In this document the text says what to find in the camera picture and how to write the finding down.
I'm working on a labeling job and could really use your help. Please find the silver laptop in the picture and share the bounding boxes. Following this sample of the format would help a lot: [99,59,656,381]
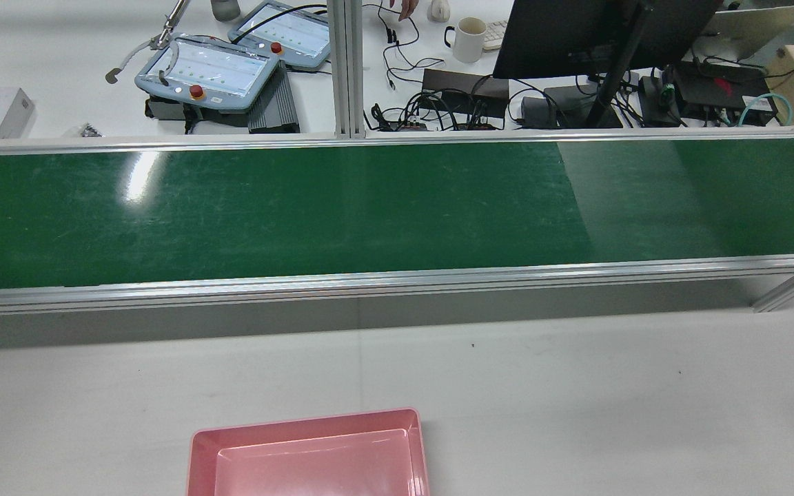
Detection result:
[692,3,794,63]

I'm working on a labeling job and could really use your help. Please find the grey finned metal box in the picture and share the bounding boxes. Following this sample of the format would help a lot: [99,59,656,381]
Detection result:
[247,62,301,134]

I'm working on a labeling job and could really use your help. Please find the black usb hub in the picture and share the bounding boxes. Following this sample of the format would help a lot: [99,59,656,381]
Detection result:
[638,74,680,126]

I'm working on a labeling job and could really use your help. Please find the white cardboard box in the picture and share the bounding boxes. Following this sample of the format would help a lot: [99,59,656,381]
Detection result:
[0,87,36,140]

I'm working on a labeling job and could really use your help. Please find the black device red logo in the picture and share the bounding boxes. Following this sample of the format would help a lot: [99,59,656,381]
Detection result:
[673,62,778,126]

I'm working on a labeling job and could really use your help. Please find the teal cable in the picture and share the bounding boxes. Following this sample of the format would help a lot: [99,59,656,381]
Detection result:
[738,93,794,127]

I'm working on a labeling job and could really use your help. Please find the green conveyor belt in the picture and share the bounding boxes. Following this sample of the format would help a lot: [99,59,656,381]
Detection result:
[0,127,794,318]

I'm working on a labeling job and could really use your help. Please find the pink plastic box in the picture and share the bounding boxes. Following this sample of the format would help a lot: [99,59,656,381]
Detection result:
[187,408,431,496]

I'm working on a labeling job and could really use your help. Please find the black computer monitor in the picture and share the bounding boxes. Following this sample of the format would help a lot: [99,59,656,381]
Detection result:
[493,0,723,80]

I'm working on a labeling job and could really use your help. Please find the metal reacher grabber tool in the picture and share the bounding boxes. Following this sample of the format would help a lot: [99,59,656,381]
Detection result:
[105,0,187,85]

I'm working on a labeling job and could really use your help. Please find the white keyboard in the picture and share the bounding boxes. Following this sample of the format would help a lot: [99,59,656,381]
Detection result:
[483,19,510,52]

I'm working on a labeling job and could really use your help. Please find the grey teach pendant touchscreen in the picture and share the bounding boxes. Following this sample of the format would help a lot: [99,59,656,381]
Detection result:
[134,34,282,113]
[227,0,332,72]

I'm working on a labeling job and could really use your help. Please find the aluminium profile post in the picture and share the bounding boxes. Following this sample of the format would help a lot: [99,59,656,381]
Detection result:
[327,0,366,140]

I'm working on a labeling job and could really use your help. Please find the thin black cable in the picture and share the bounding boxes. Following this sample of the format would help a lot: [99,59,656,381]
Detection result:
[363,0,446,90]

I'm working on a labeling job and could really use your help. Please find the white coffee mug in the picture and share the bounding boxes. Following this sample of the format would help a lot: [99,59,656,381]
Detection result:
[445,17,488,64]

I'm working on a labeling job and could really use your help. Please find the grey power adapter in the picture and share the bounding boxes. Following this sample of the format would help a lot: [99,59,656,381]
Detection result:
[521,96,561,126]

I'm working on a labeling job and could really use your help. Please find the black monitor stand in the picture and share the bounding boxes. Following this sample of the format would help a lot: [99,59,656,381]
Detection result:
[545,0,654,130]

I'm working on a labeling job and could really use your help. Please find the black cable tangle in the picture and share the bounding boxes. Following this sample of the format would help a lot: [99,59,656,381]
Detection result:
[368,90,508,132]

